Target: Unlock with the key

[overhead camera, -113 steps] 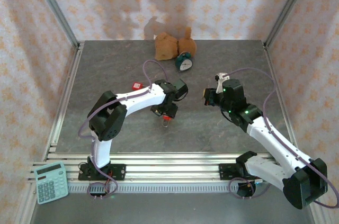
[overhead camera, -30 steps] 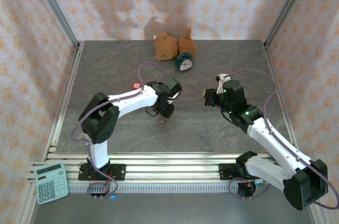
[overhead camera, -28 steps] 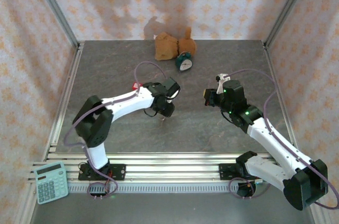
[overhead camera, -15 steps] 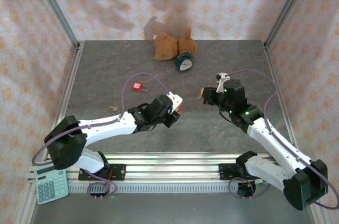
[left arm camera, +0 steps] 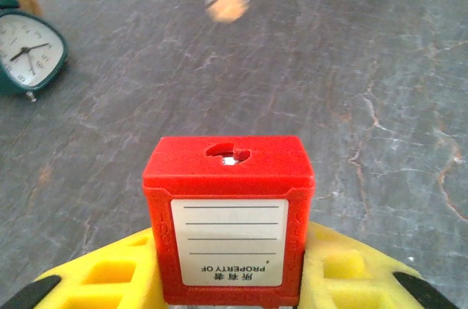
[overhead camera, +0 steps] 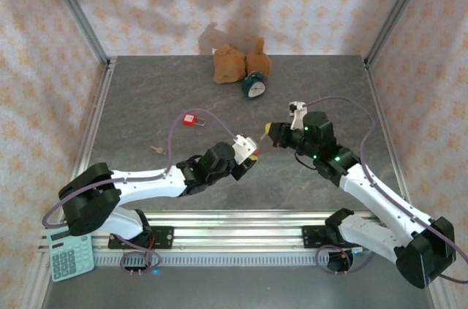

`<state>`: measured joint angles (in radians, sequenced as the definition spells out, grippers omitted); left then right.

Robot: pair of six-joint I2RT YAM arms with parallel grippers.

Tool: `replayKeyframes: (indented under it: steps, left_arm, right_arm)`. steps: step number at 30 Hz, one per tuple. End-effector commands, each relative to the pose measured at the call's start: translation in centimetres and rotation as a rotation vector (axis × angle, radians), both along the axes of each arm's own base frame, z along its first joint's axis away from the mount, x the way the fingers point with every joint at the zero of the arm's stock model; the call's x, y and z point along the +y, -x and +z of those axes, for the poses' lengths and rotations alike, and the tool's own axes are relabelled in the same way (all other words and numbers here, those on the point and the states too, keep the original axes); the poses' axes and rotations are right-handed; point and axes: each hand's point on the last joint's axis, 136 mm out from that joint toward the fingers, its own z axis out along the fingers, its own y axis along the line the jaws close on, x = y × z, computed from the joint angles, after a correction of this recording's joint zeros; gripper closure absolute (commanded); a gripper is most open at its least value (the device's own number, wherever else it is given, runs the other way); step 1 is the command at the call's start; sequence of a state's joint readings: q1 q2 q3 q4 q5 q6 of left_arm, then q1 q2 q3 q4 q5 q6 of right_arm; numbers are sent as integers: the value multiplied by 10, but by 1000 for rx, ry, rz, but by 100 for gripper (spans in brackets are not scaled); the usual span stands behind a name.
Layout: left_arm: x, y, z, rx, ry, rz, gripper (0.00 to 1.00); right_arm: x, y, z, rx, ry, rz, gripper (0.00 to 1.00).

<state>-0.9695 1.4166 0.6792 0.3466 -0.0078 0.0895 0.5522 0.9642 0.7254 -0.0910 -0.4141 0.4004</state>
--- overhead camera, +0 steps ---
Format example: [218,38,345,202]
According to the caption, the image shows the dark green alarm clock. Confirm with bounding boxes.
[241,71,267,100]

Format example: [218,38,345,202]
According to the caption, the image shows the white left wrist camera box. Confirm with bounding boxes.
[232,134,259,165]

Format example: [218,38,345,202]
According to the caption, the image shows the brown plush toy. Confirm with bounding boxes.
[213,37,273,85]

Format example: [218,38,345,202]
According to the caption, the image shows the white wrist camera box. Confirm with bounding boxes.
[232,134,259,165]
[288,101,306,131]

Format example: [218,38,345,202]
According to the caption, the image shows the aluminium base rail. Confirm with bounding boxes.
[38,209,438,268]

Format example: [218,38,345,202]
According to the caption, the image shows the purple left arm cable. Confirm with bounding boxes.
[42,107,238,277]

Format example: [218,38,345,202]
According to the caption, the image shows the aluminium side rail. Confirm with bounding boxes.
[363,58,453,309]
[20,60,118,309]

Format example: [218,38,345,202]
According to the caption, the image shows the aluminium frame post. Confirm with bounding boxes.
[363,0,436,69]
[39,0,113,69]

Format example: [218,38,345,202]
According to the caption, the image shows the slotted grey cable duct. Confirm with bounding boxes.
[93,253,332,267]

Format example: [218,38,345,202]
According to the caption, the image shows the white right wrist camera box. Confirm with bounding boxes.
[288,101,306,131]

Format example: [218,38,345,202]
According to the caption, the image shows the mint green calculator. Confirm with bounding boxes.
[45,229,96,283]

